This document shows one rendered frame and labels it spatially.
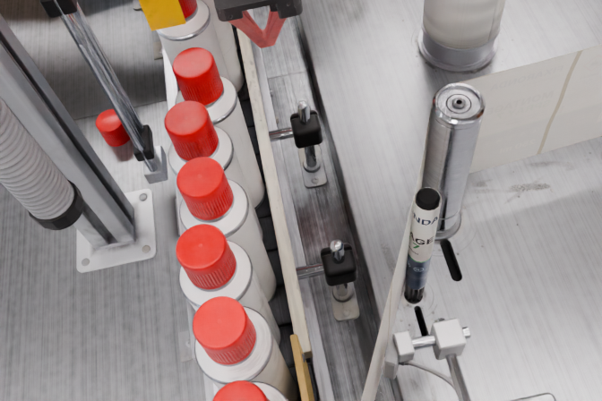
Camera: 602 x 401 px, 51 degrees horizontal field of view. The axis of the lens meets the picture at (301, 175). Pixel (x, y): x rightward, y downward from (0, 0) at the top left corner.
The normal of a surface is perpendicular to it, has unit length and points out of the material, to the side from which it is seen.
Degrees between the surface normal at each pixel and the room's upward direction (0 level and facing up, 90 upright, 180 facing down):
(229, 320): 2
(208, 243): 3
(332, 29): 0
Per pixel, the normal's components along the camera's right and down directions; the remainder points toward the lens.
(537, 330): -0.10, -0.51
